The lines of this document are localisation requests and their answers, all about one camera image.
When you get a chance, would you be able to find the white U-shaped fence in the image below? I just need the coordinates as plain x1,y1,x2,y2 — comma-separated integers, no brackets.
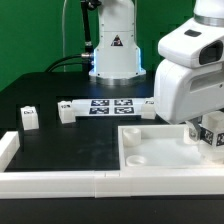
0,131,224,199

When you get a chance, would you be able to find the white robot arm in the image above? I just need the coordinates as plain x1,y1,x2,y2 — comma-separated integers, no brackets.
89,0,224,140

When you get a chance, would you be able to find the white cable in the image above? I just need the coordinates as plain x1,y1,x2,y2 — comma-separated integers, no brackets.
61,0,69,72

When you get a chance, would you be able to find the black cable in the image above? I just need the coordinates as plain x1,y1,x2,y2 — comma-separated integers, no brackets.
45,54,94,73

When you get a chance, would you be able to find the white square tabletop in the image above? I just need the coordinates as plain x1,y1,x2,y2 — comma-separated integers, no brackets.
118,125,224,170

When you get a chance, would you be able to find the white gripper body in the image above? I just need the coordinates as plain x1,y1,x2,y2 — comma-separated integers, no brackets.
154,19,224,124

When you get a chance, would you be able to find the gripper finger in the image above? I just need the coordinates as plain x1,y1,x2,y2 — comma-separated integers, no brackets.
186,119,201,140

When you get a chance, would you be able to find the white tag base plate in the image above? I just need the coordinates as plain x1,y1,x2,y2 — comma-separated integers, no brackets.
72,98,145,117

